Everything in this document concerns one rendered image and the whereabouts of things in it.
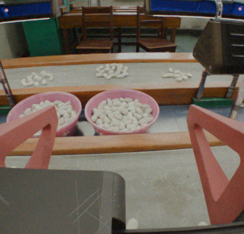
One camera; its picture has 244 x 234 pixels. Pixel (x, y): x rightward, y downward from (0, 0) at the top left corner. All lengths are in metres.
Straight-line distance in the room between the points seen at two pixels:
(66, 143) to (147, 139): 0.24
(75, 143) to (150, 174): 0.23
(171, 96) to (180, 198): 0.49
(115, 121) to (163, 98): 0.29
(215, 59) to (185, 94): 0.59
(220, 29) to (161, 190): 0.36
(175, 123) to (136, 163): 0.31
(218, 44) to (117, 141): 0.37
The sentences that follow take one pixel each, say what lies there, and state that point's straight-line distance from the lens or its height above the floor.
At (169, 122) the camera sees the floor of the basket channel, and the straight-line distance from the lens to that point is 0.77.
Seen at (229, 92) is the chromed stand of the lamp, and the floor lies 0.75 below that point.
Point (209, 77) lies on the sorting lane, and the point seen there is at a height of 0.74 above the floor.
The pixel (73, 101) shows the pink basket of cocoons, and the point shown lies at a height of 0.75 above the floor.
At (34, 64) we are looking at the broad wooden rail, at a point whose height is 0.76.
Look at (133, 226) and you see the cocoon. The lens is 0.42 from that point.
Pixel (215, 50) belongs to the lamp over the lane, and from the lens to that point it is 0.29.
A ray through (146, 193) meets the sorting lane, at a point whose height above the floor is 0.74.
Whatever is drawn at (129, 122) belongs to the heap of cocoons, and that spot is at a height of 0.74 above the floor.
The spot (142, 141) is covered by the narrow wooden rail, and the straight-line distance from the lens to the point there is 0.54.
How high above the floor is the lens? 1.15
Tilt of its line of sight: 36 degrees down
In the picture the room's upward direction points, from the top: straight up
